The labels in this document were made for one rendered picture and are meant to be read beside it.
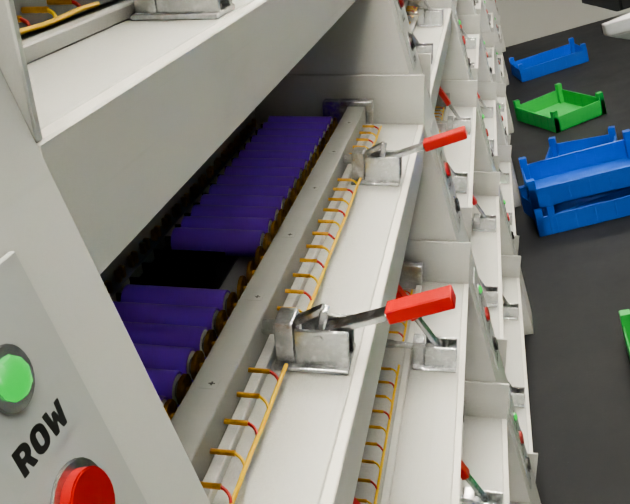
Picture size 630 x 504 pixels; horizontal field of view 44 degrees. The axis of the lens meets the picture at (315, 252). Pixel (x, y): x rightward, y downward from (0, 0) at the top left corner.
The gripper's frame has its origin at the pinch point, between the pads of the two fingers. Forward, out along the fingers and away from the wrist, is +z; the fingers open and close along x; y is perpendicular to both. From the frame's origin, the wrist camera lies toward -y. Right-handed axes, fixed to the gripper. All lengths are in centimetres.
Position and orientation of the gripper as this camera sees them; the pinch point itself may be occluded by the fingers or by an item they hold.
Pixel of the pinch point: (609, 20)
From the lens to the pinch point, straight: 47.7
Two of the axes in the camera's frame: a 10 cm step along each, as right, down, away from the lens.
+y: -3.5, -8.7, -3.6
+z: -9.2, 2.3, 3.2
